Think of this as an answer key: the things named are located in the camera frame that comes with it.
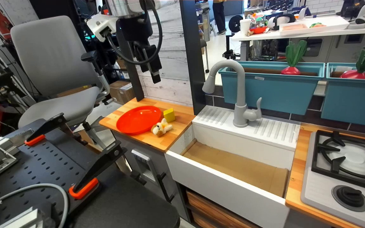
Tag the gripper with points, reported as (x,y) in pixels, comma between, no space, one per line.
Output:
(135,30)

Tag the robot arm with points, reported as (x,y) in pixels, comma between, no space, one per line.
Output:
(124,7)

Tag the orange plate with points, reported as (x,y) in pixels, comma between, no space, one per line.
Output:
(138,120)

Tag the cardboard box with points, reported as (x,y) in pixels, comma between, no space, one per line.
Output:
(120,91)

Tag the yellow block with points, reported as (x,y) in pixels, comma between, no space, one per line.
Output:
(169,116)

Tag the white and yellow plush toy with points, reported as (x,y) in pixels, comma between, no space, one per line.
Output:
(161,128)

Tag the person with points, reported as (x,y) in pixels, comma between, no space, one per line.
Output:
(219,15)

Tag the grey tap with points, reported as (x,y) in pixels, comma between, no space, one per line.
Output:
(240,95)

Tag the grey office chair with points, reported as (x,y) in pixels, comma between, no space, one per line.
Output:
(52,60)

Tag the grey cabinet door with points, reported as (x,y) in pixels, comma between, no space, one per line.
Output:
(144,164)

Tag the white paper cup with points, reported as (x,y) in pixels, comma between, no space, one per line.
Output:
(245,27)

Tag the black and orange clamp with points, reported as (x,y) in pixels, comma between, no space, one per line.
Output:
(100,164)
(48,125)

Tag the red bowl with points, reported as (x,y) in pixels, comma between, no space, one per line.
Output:
(258,30)

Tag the toy kitchen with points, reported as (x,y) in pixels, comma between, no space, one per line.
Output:
(233,148)

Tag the teal planter box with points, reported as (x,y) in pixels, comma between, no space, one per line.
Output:
(271,91)
(356,101)

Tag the white sink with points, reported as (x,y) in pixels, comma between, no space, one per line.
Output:
(227,190)

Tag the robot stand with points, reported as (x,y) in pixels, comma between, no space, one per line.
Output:
(43,164)

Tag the white table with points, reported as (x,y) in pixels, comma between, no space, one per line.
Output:
(296,34)

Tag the wooden drawer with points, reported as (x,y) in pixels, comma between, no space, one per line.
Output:
(214,212)

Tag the white tray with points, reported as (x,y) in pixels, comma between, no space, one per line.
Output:
(325,23)

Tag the black burner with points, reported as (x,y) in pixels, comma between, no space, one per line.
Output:
(328,148)

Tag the black stove knob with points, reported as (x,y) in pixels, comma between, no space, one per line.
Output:
(349,197)

